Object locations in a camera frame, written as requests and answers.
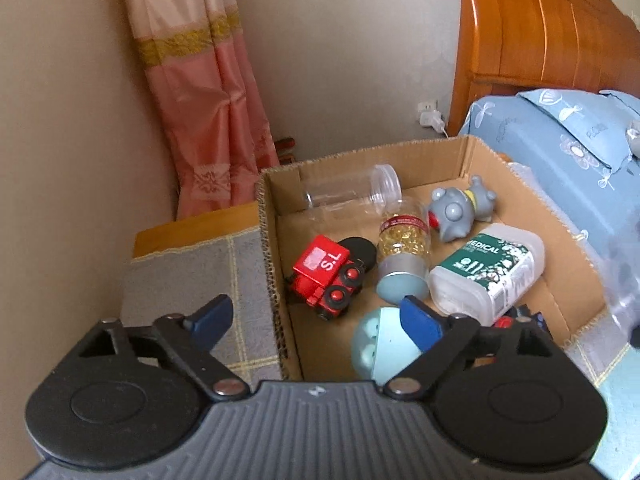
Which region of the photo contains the black toy train car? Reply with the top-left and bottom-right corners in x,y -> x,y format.
492,304 -> 551,336

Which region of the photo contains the grey toy figure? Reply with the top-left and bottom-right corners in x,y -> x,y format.
427,175 -> 496,243

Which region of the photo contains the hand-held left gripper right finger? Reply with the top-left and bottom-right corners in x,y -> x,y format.
382,295 -> 566,402

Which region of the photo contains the clear plastic bottle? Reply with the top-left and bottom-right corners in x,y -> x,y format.
303,163 -> 402,213

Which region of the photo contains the pink curtain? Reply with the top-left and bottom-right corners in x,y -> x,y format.
115,0 -> 281,221

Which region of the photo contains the white box with green label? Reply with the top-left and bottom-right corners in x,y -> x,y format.
429,225 -> 546,326

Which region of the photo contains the dark red object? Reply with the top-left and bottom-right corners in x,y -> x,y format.
277,136 -> 299,166

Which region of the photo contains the red toy train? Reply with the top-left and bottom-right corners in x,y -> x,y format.
287,234 -> 378,321

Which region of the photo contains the light blue round toy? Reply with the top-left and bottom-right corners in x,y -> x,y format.
351,306 -> 426,386

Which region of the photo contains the capsule bottle with silver cap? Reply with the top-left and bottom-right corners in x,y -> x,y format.
376,197 -> 432,305

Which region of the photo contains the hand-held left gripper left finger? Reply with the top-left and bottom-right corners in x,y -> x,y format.
75,294 -> 252,403

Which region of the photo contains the checked table cloth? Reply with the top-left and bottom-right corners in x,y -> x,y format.
120,225 -> 640,471

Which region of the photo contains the wooden bed headboard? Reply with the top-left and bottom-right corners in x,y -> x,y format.
447,0 -> 640,137

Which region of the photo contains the blue floral pillow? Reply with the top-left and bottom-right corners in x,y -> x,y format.
515,87 -> 640,173

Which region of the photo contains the cardboard box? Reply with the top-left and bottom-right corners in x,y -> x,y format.
255,134 -> 613,382

